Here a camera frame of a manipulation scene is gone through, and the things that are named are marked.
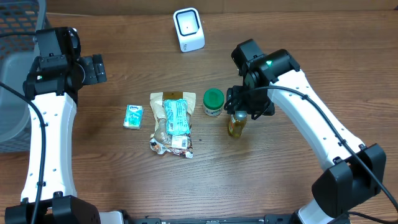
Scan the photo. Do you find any green lid jar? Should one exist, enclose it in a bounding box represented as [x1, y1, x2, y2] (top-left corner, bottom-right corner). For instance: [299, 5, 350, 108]
[203, 88, 224, 116]

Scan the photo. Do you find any yellow drink bottle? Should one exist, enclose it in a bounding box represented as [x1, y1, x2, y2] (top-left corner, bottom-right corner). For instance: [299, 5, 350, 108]
[228, 111, 247, 138]

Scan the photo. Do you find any teal tissue pack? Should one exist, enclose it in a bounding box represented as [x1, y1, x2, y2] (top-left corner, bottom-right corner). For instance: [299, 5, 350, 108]
[123, 105, 144, 129]

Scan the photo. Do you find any brown nut pouch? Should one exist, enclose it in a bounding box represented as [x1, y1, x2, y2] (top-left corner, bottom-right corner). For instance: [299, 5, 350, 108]
[150, 91, 197, 149]

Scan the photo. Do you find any teal snack packet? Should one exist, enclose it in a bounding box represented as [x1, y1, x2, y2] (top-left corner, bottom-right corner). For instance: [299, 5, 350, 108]
[164, 99, 190, 136]

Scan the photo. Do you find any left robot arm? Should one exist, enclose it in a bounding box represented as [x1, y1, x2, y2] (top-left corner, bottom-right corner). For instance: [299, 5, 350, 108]
[1, 27, 107, 223]

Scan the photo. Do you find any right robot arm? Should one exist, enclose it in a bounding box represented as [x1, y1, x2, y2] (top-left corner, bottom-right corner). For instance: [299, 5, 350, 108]
[224, 39, 386, 223]

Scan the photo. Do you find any white barcode scanner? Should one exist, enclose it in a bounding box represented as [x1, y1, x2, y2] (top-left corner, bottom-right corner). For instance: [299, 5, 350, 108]
[173, 7, 205, 53]

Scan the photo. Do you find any grey plastic mesh basket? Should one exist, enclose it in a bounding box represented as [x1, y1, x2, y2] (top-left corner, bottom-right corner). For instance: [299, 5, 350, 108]
[1, 0, 50, 153]

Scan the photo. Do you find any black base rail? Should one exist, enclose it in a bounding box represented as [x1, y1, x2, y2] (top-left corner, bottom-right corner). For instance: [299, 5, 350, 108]
[121, 213, 299, 224]

